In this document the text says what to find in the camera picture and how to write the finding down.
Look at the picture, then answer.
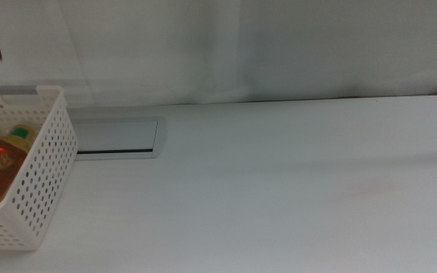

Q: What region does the yellow tea bottle white cap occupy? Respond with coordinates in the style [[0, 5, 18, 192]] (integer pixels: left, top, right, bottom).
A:
[[0, 124, 41, 209]]

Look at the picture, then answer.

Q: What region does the white perforated plastic basket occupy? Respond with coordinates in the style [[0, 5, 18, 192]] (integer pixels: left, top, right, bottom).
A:
[[0, 85, 79, 251]]

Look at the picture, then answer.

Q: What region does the white backdrop curtain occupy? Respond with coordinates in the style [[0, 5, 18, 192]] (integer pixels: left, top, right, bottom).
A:
[[0, 0, 437, 108]]

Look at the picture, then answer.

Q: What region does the silver table cable hatch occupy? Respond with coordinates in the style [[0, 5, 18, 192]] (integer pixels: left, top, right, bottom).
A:
[[74, 116, 168, 161]]

